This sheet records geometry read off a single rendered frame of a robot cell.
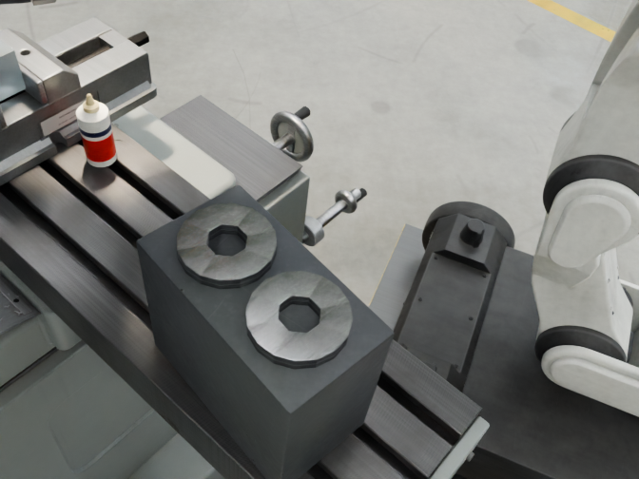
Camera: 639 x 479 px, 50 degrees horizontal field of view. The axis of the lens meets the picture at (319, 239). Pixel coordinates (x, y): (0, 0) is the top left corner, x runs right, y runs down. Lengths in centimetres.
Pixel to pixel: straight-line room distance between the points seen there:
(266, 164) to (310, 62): 155
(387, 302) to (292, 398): 99
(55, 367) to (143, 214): 28
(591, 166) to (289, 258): 45
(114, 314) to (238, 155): 53
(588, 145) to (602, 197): 7
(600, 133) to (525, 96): 195
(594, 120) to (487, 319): 56
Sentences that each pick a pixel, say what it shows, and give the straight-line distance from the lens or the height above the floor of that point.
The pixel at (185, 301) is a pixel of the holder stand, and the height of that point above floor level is 114.
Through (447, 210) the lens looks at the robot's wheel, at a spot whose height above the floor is 58.
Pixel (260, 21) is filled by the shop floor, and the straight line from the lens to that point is 297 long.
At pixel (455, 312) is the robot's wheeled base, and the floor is 59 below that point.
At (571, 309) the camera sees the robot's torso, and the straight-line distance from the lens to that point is 115.
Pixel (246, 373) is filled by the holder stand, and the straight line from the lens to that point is 57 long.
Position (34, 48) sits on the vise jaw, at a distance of 101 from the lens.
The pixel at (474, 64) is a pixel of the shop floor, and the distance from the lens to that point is 293.
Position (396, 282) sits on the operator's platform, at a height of 40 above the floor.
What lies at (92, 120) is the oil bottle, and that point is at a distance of 92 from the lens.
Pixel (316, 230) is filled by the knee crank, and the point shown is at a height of 56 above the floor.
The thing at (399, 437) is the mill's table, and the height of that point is 96.
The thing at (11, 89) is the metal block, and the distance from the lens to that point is 98.
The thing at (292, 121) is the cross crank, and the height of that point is 71.
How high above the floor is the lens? 164
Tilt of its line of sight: 51 degrees down
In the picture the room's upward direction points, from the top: 8 degrees clockwise
